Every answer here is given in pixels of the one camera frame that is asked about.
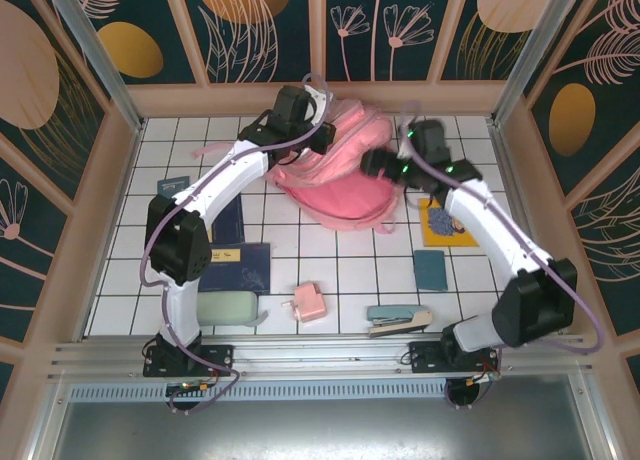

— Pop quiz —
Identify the yellow illustrated book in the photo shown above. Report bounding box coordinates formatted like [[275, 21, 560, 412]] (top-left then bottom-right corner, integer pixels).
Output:
[[422, 197, 481, 249]]

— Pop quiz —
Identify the pink student backpack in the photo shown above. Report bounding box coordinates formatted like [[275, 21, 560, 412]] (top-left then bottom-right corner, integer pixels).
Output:
[[192, 97, 401, 236]]

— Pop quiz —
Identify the small teal notebook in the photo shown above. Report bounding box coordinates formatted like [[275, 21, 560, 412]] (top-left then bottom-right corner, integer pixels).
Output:
[[413, 249, 450, 292]]

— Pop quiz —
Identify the plain dark blue notebook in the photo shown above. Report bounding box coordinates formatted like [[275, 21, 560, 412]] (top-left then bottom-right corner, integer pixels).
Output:
[[212, 194, 245, 244]]

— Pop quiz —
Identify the small dark blue booklet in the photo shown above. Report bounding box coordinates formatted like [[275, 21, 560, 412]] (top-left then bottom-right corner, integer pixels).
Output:
[[156, 176, 192, 196]]

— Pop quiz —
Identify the teal and beige stapler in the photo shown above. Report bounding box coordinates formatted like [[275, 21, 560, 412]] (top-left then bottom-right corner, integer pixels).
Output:
[[366, 303, 432, 339]]

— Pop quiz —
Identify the dark blue floral notebook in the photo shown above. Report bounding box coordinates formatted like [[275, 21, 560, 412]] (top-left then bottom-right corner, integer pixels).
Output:
[[199, 242, 272, 295]]

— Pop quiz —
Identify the pink power adapter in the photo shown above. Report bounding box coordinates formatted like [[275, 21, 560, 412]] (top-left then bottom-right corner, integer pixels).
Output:
[[282, 281, 327, 324]]

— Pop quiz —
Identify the pale green pencil case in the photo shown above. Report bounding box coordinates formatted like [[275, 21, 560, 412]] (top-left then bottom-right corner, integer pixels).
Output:
[[195, 290, 269, 327]]

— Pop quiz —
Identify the grey metal sheet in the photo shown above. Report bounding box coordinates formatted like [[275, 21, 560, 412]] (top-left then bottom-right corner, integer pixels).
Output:
[[27, 379, 621, 460]]

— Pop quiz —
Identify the left small circuit board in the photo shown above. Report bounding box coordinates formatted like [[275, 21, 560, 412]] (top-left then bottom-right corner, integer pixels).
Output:
[[167, 379, 211, 395]]

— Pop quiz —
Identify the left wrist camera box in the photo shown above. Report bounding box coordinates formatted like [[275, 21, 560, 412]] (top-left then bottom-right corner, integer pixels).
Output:
[[302, 83, 332, 112]]

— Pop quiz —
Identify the aluminium side rail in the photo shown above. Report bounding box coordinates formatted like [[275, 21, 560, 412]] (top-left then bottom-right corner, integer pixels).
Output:
[[487, 119, 569, 337]]

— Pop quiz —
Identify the right aluminium corner post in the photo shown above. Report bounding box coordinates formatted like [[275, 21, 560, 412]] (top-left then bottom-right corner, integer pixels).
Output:
[[488, 0, 587, 129]]

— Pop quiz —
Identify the aluminium corner post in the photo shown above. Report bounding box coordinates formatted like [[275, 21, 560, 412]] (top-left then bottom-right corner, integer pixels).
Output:
[[38, 0, 147, 134], [488, 0, 587, 129]]

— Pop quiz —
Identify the left aluminium corner post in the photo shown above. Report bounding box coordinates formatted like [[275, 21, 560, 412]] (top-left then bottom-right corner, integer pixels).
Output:
[[38, 0, 147, 134]]

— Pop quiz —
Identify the long aluminium mounting rail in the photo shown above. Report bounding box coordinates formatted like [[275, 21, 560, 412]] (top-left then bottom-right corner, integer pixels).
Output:
[[47, 333, 599, 381]]

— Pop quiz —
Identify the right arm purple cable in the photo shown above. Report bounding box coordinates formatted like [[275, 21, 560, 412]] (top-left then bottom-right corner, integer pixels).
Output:
[[399, 99, 607, 411]]

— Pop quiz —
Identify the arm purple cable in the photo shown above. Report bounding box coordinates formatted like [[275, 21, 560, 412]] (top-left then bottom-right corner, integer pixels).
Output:
[[139, 72, 332, 416], [399, 99, 607, 411]]

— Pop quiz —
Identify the grey perforated cable tray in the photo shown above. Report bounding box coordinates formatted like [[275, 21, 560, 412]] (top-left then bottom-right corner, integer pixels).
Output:
[[67, 382, 594, 402]]

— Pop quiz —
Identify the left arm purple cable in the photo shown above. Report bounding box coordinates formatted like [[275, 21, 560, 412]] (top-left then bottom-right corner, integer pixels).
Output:
[[139, 72, 332, 416]]

